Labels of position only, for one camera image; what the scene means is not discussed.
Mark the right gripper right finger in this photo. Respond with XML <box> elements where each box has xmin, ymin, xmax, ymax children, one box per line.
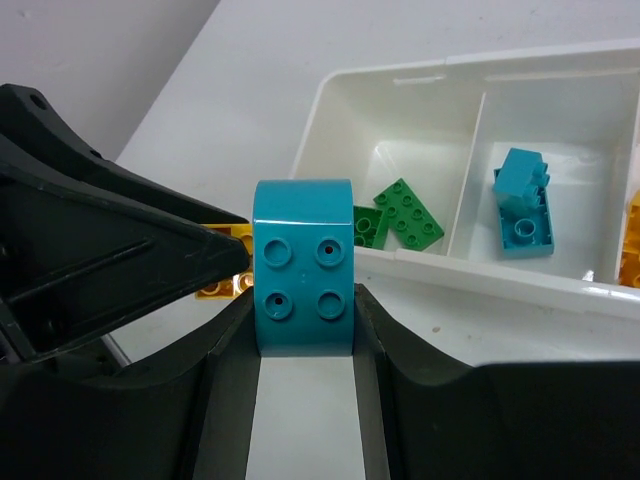
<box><xmin>353</xmin><ymin>285</ymin><xmax>639</xmax><ymax>479</ymax></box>

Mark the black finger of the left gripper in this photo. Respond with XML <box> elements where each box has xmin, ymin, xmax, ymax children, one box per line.
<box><xmin>1</xmin><ymin>84</ymin><xmax>248</xmax><ymax>363</ymax></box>

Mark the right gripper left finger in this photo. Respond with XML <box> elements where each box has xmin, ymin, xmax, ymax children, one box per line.
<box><xmin>1</xmin><ymin>292</ymin><xmax>260</xmax><ymax>479</ymax></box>

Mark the orange lego brick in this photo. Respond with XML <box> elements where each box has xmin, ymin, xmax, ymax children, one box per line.
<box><xmin>195</xmin><ymin>223</ymin><xmax>254</xmax><ymax>300</ymax></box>

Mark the yellow round lego piece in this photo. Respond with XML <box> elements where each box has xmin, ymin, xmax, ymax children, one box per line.
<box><xmin>618</xmin><ymin>191</ymin><xmax>640</xmax><ymax>288</ymax></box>

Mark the blue long lego brick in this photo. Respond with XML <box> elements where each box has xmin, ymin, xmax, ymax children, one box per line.
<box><xmin>496</xmin><ymin>187</ymin><xmax>555</xmax><ymax>260</ymax></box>

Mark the blue small lego brick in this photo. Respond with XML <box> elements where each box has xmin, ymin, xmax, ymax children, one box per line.
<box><xmin>493</xmin><ymin>148</ymin><xmax>550</xmax><ymax>211</ymax></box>

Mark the green lego brick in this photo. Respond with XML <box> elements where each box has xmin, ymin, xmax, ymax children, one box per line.
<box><xmin>353</xmin><ymin>206</ymin><xmax>389</xmax><ymax>250</ymax></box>
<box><xmin>373</xmin><ymin>178</ymin><xmax>444</xmax><ymax>251</ymax></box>

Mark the white divided container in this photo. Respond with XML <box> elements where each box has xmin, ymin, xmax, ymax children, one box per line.
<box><xmin>291</xmin><ymin>39</ymin><xmax>639</xmax><ymax>319</ymax></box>

